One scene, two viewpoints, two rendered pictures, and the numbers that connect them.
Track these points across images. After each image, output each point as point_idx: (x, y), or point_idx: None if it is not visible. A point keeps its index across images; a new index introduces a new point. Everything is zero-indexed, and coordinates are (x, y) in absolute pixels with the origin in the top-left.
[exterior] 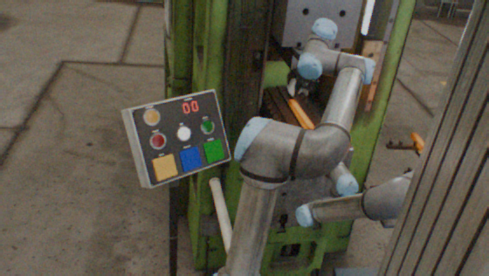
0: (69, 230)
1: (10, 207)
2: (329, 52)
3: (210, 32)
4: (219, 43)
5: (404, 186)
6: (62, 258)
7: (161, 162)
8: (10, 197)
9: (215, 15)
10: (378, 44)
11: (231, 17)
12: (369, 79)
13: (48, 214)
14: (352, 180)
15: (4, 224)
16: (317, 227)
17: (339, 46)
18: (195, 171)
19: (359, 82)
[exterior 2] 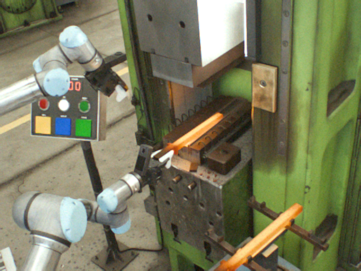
0: (128, 168)
1: (119, 137)
2: (47, 58)
3: (121, 27)
4: (128, 38)
5: (21, 198)
6: (106, 183)
7: (40, 119)
8: (126, 131)
9: (120, 11)
10: (269, 71)
11: (127, 16)
12: (45, 90)
13: (130, 152)
14: (105, 196)
15: (106, 146)
16: (211, 259)
17: (189, 61)
18: (64, 138)
19: (21, 88)
